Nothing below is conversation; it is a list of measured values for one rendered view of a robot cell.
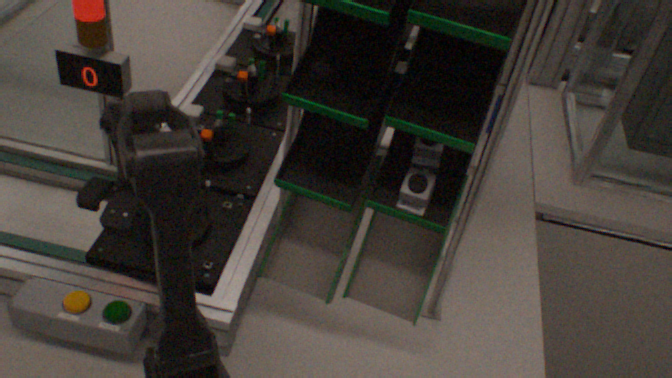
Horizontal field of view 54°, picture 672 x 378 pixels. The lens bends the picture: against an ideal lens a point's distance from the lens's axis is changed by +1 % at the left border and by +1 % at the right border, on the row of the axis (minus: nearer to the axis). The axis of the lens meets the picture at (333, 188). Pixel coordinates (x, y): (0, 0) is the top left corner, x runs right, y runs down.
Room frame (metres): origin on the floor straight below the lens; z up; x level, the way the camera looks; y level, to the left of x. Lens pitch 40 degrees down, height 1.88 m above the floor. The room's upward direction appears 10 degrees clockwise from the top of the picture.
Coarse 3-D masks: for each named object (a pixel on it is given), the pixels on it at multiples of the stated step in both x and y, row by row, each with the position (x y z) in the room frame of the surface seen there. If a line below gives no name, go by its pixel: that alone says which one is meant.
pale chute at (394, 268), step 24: (384, 216) 0.87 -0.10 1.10; (384, 240) 0.83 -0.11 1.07; (408, 240) 0.83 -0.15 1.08; (432, 240) 0.83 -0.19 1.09; (360, 264) 0.80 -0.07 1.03; (384, 264) 0.80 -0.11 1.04; (408, 264) 0.80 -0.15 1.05; (432, 264) 0.80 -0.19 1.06; (360, 288) 0.77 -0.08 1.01; (384, 288) 0.77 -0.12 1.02; (408, 288) 0.77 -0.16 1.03; (408, 312) 0.74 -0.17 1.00
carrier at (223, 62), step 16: (224, 64) 1.46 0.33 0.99; (208, 80) 1.41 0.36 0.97; (224, 80) 1.42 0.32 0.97; (256, 80) 1.37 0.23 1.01; (272, 80) 1.43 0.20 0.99; (288, 80) 1.47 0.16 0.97; (208, 96) 1.33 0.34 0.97; (224, 96) 1.34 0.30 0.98; (240, 96) 1.32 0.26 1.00; (256, 96) 1.34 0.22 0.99; (272, 96) 1.35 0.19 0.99; (208, 112) 1.27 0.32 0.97; (224, 112) 1.28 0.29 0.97; (240, 112) 1.29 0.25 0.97; (256, 112) 1.30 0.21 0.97; (272, 112) 1.31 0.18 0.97; (272, 128) 1.25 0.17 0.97
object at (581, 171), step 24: (648, 24) 1.40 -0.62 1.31; (648, 48) 1.38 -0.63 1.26; (576, 72) 1.81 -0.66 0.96; (624, 72) 1.40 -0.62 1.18; (624, 96) 1.38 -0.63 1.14; (600, 120) 1.41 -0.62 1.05; (576, 144) 1.53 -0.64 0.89; (600, 144) 1.38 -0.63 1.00; (576, 168) 1.41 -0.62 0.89; (624, 192) 1.37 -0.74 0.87; (648, 192) 1.37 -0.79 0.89
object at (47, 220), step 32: (0, 160) 1.01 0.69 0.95; (32, 160) 1.02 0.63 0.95; (64, 160) 1.03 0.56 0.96; (96, 160) 1.05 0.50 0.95; (0, 192) 0.94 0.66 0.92; (32, 192) 0.96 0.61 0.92; (64, 192) 0.98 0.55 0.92; (0, 224) 0.86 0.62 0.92; (32, 224) 0.87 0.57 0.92; (64, 224) 0.89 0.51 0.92; (96, 224) 0.90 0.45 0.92; (64, 256) 0.78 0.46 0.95
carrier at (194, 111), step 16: (192, 112) 1.23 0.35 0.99; (224, 128) 1.14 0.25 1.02; (240, 128) 1.23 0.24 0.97; (256, 128) 1.24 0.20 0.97; (224, 144) 1.13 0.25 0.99; (240, 144) 1.14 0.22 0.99; (256, 144) 1.18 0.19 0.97; (272, 144) 1.19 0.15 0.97; (208, 160) 1.07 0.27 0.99; (224, 160) 1.08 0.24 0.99; (240, 160) 1.10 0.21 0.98; (256, 160) 1.12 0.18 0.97; (272, 160) 1.14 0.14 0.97; (208, 176) 1.04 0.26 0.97; (224, 176) 1.05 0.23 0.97; (240, 176) 1.06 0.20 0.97; (256, 176) 1.07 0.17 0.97; (224, 192) 1.01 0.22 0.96; (240, 192) 1.01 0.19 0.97; (256, 192) 1.02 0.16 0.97
